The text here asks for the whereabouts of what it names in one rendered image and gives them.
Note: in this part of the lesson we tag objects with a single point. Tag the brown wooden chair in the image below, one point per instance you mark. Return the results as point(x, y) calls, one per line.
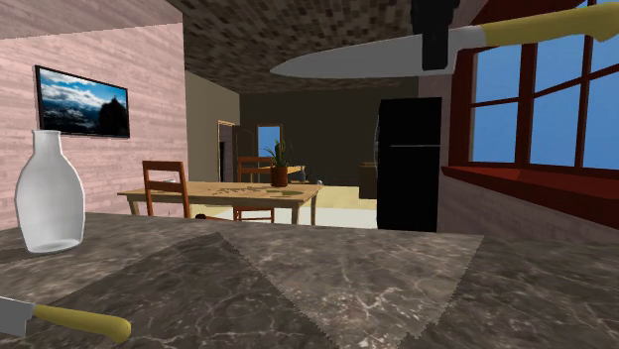
point(247, 160)
point(164, 167)

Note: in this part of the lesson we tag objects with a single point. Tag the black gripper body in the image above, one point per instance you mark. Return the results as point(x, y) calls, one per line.
point(434, 19)

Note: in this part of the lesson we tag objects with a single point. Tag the red-framed window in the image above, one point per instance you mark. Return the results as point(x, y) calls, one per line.
point(524, 101)

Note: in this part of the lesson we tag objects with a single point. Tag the black refrigerator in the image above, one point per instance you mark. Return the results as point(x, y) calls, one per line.
point(408, 183)

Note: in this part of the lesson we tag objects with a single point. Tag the framed landscape wall picture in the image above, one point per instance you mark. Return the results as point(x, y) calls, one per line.
point(80, 101)

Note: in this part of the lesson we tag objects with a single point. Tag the small wood-framed window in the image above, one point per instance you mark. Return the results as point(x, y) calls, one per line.
point(268, 140)

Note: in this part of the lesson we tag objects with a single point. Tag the white glass vase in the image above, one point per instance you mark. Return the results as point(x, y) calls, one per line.
point(48, 203)

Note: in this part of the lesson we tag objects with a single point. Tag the wooden dining table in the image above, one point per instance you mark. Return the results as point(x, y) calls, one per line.
point(242, 191)

